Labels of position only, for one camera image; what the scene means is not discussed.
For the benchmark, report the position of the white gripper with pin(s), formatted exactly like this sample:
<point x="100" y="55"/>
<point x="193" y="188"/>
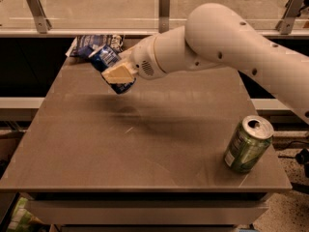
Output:
<point x="144" y="58"/>

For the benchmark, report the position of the blue pepsi can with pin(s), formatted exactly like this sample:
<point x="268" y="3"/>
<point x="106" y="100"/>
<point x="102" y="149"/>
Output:
<point x="106" y="57"/>

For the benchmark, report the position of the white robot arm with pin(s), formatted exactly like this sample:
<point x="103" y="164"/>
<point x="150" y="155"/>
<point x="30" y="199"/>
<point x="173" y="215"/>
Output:
<point x="215" y="36"/>

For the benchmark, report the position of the green soda can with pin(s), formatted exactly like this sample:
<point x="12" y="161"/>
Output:
<point x="251" y="138"/>

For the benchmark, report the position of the blue chip bag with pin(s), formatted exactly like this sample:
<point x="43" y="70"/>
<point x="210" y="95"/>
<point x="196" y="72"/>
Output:
<point x="94" y="41"/>

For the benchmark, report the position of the glass barrier panel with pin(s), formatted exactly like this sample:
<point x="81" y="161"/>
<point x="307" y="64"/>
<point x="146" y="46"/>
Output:
<point x="129" y="15"/>

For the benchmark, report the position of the grey table drawer front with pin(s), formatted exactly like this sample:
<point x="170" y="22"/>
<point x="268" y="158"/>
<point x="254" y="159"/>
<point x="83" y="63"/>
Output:
<point x="147" y="212"/>

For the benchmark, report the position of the middle metal rail bracket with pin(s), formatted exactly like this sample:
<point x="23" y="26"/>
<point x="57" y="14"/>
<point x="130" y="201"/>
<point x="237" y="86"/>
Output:
<point x="163" y="15"/>

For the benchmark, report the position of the metal rail bracket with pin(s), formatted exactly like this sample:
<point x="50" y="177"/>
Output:
<point x="163" y="15"/>
<point x="42" y="23"/>
<point x="293" y="10"/>

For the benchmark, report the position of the left metal rail bracket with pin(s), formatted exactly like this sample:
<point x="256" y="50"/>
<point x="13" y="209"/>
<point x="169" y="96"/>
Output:
<point x="42" y="23"/>

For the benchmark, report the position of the right metal rail bracket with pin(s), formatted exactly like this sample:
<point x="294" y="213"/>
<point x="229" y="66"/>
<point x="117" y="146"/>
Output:
<point x="293" y="10"/>

